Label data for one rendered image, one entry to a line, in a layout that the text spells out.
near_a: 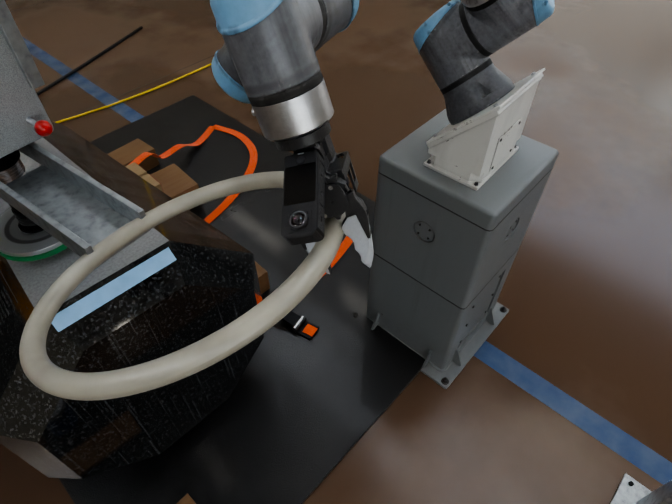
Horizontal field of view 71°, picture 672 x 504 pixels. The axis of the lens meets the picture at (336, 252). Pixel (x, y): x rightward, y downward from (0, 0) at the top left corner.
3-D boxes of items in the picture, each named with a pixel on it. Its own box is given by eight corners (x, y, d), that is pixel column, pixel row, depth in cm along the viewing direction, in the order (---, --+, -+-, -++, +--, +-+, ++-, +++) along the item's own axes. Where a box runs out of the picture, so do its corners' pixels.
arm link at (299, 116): (315, 93, 50) (236, 115, 53) (330, 135, 53) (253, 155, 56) (329, 69, 58) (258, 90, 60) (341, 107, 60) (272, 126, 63)
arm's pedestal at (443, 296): (416, 254, 230) (446, 92, 167) (509, 311, 208) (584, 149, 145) (348, 317, 205) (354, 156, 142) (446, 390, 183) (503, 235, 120)
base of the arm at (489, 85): (471, 106, 145) (455, 77, 143) (526, 77, 129) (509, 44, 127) (439, 132, 135) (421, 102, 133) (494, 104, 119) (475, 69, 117)
